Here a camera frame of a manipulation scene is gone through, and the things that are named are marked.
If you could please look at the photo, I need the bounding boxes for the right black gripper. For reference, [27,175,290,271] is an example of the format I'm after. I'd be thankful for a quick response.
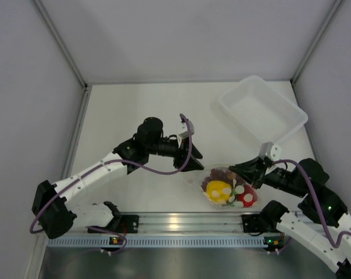
[228,155,307,197]

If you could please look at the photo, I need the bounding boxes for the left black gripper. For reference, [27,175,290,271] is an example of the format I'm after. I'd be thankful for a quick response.
[146,135,203,171]

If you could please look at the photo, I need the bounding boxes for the purple fake grapes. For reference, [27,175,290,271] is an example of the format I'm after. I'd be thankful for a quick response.
[200,167,233,192]

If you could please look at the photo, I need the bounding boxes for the clear zip top bag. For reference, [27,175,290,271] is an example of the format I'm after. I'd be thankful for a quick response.
[183,164,260,210]

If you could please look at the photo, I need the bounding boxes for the yellow fake bell pepper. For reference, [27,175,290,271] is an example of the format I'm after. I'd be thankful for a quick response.
[205,181,232,205]

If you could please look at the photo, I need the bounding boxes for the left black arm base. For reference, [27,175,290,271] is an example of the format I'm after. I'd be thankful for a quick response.
[94,214,139,234]

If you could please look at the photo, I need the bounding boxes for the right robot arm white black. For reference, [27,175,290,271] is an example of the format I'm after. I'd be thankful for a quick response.
[228,157,351,278]

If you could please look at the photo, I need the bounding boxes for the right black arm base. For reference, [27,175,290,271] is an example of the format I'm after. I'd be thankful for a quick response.
[242,214,268,236]

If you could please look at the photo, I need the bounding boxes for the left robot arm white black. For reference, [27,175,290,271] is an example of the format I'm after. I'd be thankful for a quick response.
[30,115,204,239]

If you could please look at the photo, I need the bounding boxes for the red fake strawberry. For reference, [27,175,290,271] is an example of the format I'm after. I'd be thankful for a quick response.
[237,184,258,208]

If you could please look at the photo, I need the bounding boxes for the white plastic basket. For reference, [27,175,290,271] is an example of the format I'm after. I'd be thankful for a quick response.
[218,76,308,145]

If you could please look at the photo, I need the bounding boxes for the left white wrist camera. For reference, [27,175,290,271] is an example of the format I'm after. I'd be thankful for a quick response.
[176,119,195,143]

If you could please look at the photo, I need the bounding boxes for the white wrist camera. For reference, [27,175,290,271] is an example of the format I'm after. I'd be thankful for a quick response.
[259,142,282,162]
[176,119,195,143]

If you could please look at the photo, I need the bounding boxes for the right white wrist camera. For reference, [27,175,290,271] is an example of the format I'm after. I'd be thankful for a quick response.
[259,142,282,162]

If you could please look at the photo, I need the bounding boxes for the aluminium mounting rail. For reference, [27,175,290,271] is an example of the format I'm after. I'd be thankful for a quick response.
[35,211,321,235]

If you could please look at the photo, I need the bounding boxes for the white slotted cable duct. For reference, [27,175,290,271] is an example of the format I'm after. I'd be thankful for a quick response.
[48,235,273,248]

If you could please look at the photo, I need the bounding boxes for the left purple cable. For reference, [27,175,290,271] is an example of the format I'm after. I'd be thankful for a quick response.
[29,113,194,235]

